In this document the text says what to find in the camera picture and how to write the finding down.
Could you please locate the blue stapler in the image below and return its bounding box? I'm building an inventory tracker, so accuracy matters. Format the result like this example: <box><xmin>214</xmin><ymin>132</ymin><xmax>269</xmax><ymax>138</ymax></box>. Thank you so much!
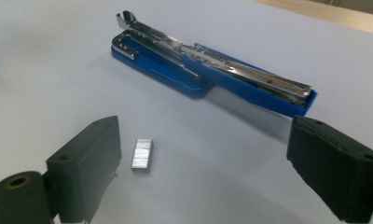
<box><xmin>110</xmin><ymin>9</ymin><xmax>318</xmax><ymax>119</ymax></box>

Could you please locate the white table cover sheet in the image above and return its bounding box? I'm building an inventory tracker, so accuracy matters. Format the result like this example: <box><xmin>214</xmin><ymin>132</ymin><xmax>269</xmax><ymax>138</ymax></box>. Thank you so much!
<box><xmin>0</xmin><ymin>0</ymin><xmax>373</xmax><ymax>224</ymax></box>

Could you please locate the silver staples strip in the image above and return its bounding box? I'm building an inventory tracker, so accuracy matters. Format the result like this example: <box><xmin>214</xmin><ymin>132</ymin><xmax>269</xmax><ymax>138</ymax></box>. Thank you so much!
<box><xmin>131</xmin><ymin>138</ymin><xmax>154</xmax><ymax>174</ymax></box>

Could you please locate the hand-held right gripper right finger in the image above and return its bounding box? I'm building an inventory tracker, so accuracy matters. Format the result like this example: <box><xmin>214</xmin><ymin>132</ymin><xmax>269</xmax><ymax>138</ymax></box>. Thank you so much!
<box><xmin>286</xmin><ymin>115</ymin><xmax>373</xmax><ymax>224</ymax></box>

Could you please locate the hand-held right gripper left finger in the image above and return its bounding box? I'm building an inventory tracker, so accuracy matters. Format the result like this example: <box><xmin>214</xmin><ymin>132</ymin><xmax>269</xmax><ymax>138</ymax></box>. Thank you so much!
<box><xmin>46</xmin><ymin>115</ymin><xmax>122</xmax><ymax>224</ymax></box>

